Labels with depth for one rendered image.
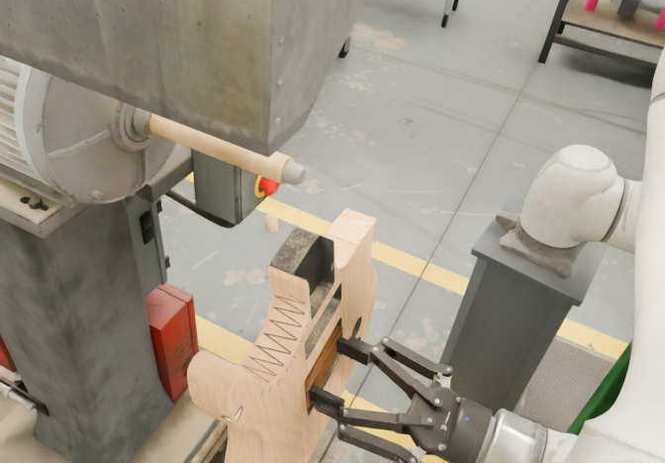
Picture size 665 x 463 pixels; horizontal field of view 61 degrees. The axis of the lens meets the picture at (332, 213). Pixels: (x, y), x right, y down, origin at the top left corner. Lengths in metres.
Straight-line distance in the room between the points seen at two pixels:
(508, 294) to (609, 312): 1.05
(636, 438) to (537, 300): 0.93
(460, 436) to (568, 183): 0.77
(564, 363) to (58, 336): 1.69
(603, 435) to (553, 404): 1.54
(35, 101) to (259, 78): 0.33
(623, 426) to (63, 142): 0.61
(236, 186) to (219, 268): 1.28
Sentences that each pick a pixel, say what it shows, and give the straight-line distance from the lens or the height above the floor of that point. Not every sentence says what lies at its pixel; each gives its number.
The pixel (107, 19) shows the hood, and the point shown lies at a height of 1.45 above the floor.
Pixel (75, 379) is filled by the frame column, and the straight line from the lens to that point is 1.19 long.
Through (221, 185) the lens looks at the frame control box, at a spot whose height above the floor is 1.00.
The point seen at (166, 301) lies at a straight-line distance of 1.34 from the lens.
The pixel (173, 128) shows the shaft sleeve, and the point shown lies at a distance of 0.68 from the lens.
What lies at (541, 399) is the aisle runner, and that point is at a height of 0.00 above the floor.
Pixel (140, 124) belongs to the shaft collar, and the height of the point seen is 1.25.
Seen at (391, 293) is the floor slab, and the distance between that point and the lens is 2.21.
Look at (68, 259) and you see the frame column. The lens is 1.00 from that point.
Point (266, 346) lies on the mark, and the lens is 0.60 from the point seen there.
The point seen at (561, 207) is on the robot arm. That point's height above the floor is 0.87.
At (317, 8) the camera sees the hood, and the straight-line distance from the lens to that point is 0.41.
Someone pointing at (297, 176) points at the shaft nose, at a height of 1.25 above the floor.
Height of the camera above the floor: 1.62
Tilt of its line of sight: 40 degrees down
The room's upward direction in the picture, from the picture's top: 7 degrees clockwise
